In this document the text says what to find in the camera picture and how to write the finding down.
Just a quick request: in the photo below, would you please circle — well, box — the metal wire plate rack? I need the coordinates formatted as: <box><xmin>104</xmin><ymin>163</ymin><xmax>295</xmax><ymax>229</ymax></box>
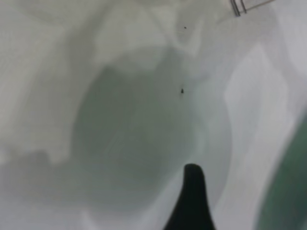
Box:
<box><xmin>229</xmin><ymin>0</ymin><xmax>276</xmax><ymax>17</ymax></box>

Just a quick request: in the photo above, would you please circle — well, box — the green round plate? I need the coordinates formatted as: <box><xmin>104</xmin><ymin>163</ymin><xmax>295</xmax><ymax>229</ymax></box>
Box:
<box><xmin>253</xmin><ymin>112</ymin><xmax>307</xmax><ymax>230</ymax></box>

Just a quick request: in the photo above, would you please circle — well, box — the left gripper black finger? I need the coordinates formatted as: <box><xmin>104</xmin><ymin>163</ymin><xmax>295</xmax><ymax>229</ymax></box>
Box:
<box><xmin>162</xmin><ymin>163</ymin><xmax>218</xmax><ymax>230</ymax></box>

